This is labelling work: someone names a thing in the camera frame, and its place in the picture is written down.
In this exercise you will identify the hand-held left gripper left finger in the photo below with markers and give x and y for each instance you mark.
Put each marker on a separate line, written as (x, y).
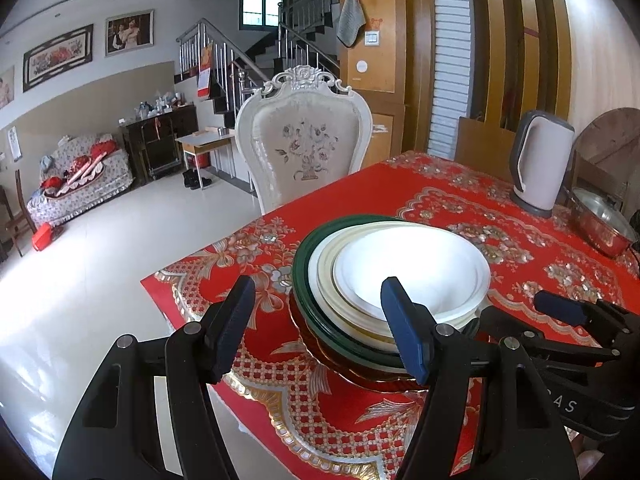
(235, 320)

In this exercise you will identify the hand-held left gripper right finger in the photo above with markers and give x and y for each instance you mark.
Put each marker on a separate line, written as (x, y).
(405, 330)

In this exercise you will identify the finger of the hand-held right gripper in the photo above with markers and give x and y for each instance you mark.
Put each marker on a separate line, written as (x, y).
(550, 347)
(560, 307)

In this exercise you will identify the white foam plate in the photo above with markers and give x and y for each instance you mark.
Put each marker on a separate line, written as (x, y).
(415, 260)

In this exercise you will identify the green plastic bowl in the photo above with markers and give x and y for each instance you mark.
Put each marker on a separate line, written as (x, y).
(302, 270)

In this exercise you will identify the beige plastic bowl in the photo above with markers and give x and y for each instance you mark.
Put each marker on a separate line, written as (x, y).
(320, 280)

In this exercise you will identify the stainless steel pot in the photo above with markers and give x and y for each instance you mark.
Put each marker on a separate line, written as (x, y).
(595, 235)

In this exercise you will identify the red floral tablecloth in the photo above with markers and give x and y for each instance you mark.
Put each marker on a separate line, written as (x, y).
(500, 220)

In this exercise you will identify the glass pot lid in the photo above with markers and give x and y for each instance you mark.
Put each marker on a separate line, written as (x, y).
(605, 210)

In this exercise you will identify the white electric kettle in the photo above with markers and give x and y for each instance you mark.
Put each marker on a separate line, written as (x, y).
(545, 170)

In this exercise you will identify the black boots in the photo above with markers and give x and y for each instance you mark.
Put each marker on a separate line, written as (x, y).
(195, 180)

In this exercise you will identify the brown wooden board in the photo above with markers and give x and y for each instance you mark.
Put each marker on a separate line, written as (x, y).
(485, 142)

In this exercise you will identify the small white desk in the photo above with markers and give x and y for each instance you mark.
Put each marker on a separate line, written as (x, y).
(205, 139)

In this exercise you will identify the round wooden tabletop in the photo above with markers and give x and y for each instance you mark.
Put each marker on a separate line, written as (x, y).
(615, 130)

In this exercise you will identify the dark wooden sideboard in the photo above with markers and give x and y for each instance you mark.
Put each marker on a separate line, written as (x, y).
(165, 145)

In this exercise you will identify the floral covered sofa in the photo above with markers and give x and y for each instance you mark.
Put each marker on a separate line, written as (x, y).
(115, 170)

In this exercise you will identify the white ornate chair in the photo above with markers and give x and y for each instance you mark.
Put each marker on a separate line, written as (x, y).
(300, 135)

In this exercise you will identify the red plastic object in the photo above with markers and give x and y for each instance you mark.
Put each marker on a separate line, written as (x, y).
(42, 237)

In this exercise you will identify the red cloth pile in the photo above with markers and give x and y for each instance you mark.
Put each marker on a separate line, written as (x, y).
(80, 167)

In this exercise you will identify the group of bottles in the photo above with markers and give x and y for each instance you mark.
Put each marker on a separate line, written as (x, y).
(160, 105)

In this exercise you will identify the dark wooden chair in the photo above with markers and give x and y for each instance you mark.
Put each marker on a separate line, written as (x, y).
(17, 215)

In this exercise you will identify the red hanging calendar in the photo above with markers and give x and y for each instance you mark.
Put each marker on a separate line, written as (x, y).
(205, 72)

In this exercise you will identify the staircase with steel railing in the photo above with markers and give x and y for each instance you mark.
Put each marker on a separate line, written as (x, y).
(225, 70)

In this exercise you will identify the wooden cabinet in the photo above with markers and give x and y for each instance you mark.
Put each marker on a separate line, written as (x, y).
(395, 60)

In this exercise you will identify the white slatted panel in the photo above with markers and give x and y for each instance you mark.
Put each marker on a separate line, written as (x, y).
(450, 60)

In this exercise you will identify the framed portrait photo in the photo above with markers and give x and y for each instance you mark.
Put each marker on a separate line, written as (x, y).
(129, 32)

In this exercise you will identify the framed flower painting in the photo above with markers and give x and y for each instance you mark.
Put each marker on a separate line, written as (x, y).
(57, 57)

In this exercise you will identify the grey hanging cloth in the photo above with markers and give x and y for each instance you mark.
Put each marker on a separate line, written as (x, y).
(350, 17)

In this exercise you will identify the stairwell window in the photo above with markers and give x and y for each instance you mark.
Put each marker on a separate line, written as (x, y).
(265, 2)

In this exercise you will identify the wall calendar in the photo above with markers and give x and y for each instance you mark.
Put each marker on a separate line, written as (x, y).
(15, 142)

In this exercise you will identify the white wall switch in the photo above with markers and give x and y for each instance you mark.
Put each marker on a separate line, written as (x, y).
(372, 37)

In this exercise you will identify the framed wall picture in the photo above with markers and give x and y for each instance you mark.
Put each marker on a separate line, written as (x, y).
(6, 87)

